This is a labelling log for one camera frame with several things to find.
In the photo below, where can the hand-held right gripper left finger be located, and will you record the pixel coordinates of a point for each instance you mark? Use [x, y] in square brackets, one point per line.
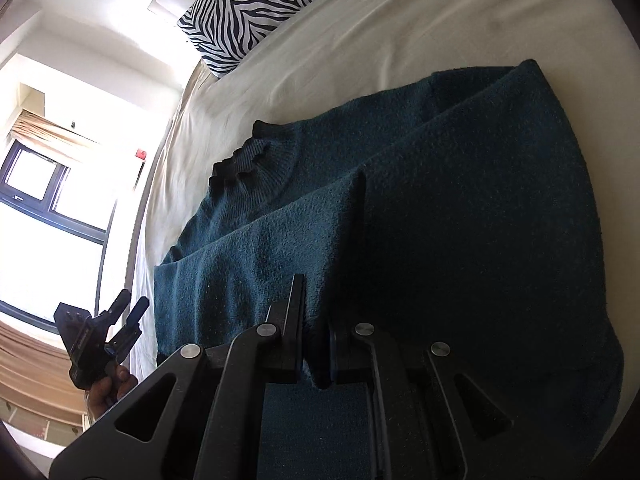
[292, 340]

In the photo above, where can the tan curtain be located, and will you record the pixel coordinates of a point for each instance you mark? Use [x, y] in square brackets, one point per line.
[35, 370]

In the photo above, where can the white sheeted bed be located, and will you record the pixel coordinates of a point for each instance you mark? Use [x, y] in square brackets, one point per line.
[400, 35]

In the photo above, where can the dark framed window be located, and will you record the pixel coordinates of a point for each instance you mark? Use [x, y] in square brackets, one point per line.
[35, 240]

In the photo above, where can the dark teal knit sweater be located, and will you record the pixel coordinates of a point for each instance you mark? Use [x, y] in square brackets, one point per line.
[450, 210]

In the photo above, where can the zebra print pillow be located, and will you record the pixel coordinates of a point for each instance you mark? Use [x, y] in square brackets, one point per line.
[240, 10]

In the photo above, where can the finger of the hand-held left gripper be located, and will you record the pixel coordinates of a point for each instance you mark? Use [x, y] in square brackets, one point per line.
[119, 307]
[132, 322]

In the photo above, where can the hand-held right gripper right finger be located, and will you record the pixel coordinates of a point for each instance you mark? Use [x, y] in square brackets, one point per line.
[334, 360]

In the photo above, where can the red wall alarm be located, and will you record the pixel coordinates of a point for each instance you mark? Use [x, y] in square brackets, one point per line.
[140, 153]

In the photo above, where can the person's left hand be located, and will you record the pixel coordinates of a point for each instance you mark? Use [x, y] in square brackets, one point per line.
[107, 392]

